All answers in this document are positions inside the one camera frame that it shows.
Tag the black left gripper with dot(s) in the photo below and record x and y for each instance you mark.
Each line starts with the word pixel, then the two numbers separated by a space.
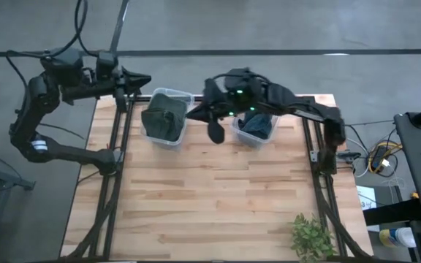
pixel 110 85

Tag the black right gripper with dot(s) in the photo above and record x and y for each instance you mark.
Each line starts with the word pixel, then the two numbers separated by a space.
pixel 216 104

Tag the dark navy bucket hat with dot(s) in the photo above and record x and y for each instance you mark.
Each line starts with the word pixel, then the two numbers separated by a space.
pixel 244 124

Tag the dark green bucket hat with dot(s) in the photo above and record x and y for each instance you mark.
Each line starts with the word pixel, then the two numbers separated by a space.
pixel 168 106
pixel 161 128

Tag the blue denim bucket hat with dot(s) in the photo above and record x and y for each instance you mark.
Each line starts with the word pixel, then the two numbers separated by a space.
pixel 261 125

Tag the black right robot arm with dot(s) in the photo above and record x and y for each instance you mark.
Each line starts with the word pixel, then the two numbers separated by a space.
pixel 305 107

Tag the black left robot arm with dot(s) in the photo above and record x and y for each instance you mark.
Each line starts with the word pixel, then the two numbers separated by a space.
pixel 38 98

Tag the clear plastic bin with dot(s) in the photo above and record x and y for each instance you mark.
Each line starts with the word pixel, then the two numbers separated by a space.
pixel 166 144
pixel 250 140

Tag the small green plant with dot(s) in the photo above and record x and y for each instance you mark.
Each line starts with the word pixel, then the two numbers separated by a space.
pixel 311 239

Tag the black power strip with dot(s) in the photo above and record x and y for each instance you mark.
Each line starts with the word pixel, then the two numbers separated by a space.
pixel 378 157

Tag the white paper label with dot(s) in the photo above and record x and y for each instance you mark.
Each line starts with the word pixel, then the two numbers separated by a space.
pixel 366 197

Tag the white power adapter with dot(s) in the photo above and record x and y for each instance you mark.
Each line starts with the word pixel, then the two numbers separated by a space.
pixel 385 162

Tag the yellow white wipes canister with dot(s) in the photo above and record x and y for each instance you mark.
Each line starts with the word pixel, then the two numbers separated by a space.
pixel 397 237

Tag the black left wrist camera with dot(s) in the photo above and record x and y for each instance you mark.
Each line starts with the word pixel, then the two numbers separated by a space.
pixel 106 64

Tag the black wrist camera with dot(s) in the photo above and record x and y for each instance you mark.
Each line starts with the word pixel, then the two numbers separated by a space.
pixel 106 64
pixel 241 85

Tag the black aluminium table frame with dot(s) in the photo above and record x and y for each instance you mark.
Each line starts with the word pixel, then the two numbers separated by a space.
pixel 123 128

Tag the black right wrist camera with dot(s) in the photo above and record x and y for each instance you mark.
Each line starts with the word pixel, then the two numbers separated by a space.
pixel 241 85

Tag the black diagonal frame bar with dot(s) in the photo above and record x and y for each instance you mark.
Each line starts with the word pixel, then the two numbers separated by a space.
pixel 120 25

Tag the black overhead frame bar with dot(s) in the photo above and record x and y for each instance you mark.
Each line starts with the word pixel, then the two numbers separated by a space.
pixel 305 52

